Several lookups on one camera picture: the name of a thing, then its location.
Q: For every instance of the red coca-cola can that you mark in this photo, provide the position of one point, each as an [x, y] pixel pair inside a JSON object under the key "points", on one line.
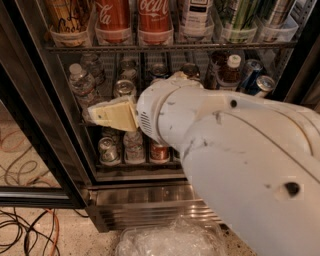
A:
{"points": [[154, 20], [113, 20]]}

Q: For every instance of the red can bottom shelf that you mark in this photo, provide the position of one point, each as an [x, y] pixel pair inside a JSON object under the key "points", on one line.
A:
{"points": [[158, 153]]}

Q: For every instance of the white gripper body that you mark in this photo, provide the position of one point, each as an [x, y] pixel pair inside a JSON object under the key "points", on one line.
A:
{"points": [[149, 111]]}

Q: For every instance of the silver green can bottom left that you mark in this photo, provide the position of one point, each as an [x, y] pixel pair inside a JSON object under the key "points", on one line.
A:
{"points": [[108, 152]]}

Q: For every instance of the orange gold soda can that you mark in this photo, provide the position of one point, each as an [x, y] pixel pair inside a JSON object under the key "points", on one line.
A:
{"points": [[69, 18]]}

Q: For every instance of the red Coca-Cola can left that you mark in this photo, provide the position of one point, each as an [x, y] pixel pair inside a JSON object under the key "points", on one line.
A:
{"points": [[113, 20]]}

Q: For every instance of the blue silver can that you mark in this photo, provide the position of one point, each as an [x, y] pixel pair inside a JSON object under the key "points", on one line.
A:
{"points": [[262, 86], [250, 71]]}

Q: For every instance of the small water bottle bottom shelf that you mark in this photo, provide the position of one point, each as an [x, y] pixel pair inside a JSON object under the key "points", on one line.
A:
{"points": [[134, 148]]}

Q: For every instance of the rear clear water bottle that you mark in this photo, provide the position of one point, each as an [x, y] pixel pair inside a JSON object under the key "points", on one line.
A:
{"points": [[92, 63]]}

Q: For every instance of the clear water bottle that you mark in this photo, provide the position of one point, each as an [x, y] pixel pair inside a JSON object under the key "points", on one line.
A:
{"points": [[83, 85], [92, 63]]}

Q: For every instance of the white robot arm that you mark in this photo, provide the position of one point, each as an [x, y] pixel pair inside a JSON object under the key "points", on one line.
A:
{"points": [[255, 162]]}

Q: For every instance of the brown tea bottle white cap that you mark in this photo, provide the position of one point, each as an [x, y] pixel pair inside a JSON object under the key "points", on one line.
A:
{"points": [[228, 76]]}

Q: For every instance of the red Coca-Cola can right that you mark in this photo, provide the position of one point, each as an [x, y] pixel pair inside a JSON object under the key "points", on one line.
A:
{"points": [[154, 20]]}

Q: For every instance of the blue silver can rear right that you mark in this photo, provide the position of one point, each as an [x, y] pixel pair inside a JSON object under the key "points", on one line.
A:
{"points": [[250, 71]]}

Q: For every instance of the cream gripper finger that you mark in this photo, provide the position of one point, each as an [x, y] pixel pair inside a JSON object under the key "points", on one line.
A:
{"points": [[119, 113], [178, 75]]}

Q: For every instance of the white green can middle shelf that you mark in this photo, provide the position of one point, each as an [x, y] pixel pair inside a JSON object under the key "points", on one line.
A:
{"points": [[124, 88]]}

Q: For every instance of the top wire shelf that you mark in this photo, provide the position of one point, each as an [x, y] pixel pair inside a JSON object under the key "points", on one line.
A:
{"points": [[170, 48]]}

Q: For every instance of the front clear water bottle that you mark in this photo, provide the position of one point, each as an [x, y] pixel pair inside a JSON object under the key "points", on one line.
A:
{"points": [[83, 85]]}

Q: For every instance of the green striped can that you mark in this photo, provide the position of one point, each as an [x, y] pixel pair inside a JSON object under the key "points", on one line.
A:
{"points": [[237, 18]]}

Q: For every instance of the white labelled bottle top shelf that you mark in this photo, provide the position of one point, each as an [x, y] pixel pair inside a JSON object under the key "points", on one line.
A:
{"points": [[195, 17]]}

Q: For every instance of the stainless steel fridge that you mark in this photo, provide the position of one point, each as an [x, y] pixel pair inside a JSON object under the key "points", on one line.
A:
{"points": [[129, 195]]}

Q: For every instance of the clear plastic bag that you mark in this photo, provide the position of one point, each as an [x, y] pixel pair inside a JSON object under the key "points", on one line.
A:
{"points": [[180, 237]]}

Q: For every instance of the silver green can right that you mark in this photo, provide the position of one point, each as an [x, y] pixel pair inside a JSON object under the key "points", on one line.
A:
{"points": [[273, 15]]}

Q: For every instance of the silver green can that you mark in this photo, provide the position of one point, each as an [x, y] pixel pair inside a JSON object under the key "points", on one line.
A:
{"points": [[273, 15], [108, 152]]}

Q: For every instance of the blue silver can front right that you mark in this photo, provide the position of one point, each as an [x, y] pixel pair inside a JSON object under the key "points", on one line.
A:
{"points": [[262, 86]]}

